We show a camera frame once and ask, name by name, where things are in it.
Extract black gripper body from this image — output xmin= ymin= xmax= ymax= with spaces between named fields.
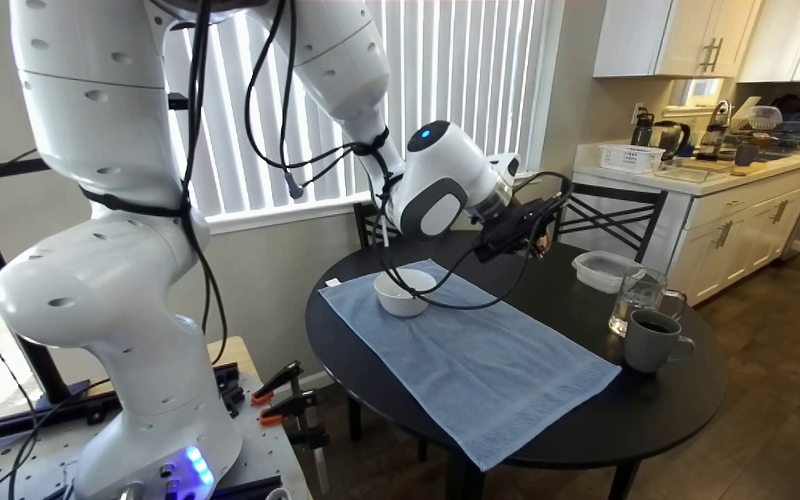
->
xmin=475 ymin=195 xmax=561 ymax=264

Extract black cross-back chair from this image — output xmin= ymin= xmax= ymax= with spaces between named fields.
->
xmin=549 ymin=177 xmax=670 ymax=267
xmin=352 ymin=197 xmax=398 ymax=250

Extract white counter island cabinet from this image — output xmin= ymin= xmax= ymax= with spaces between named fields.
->
xmin=573 ymin=142 xmax=800 ymax=309

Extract round black table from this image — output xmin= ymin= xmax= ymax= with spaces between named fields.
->
xmin=302 ymin=229 xmax=727 ymax=500

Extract grey ceramic mug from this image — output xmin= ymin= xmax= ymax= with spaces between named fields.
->
xmin=621 ymin=309 xmax=698 ymax=374

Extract black coffee maker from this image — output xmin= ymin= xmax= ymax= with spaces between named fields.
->
xmin=630 ymin=103 xmax=691 ymax=161

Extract white upper cabinets above island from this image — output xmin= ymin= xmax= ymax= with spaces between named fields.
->
xmin=592 ymin=0 xmax=800 ymax=85

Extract white bowl at edge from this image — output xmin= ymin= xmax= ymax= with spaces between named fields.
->
xmin=568 ymin=250 xmax=643 ymax=297

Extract white plastic basket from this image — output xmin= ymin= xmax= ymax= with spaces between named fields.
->
xmin=600 ymin=142 xmax=666 ymax=174

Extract white ceramic bowl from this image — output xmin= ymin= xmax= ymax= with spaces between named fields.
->
xmin=373 ymin=267 xmax=439 ymax=318

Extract clear drinking glass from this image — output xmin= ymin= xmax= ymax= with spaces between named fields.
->
xmin=605 ymin=268 xmax=666 ymax=342

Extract blue cloth towel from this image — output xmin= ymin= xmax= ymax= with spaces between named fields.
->
xmin=316 ymin=259 xmax=625 ymax=475

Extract black orange-tipped clamp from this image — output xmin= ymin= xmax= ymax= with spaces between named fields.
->
xmin=257 ymin=389 xmax=321 ymax=427
xmin=249 ymin=359 xmax=306 ymax=409

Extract white vertical window blinds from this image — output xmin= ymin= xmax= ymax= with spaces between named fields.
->
xmin=160 ymin=0 xmax=564 ymax=225

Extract robot base mounting platform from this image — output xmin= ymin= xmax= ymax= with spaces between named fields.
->
xmin=0 ymin=334 xmax=314 ymax=500

